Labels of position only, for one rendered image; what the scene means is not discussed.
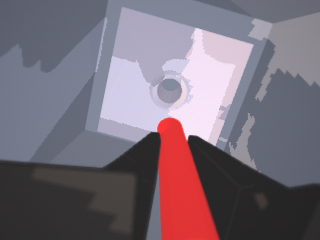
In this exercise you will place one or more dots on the red peg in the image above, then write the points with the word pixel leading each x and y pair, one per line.
pixel 183 207

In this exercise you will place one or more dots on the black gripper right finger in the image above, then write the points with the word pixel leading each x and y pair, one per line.
pixel 247 205

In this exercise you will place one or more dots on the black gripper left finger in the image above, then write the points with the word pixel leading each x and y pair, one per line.
pixel 61 202

